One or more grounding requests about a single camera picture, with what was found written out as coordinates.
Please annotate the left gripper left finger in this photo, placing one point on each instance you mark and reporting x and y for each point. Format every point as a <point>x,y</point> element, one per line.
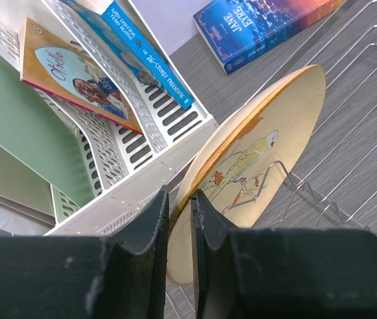
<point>121,275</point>

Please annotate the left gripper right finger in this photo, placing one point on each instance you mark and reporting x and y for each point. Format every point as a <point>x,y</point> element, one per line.
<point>280,272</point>

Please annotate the beige bird pattern plate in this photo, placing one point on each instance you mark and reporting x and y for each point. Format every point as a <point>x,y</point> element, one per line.
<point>242,165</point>

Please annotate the white mesh file organizer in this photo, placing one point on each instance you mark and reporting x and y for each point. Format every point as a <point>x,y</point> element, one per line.
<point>125,168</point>

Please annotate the orange illustrated book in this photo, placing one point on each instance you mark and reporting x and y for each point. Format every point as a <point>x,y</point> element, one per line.
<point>53,66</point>

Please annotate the dark blue paperback book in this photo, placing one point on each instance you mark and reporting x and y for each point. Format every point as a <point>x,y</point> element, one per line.
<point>239,31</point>

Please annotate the blue white book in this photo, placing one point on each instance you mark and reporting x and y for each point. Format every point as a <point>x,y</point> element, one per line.
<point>110,21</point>

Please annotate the metal wire dish rack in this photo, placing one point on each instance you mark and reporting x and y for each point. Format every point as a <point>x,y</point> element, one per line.
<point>334,183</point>

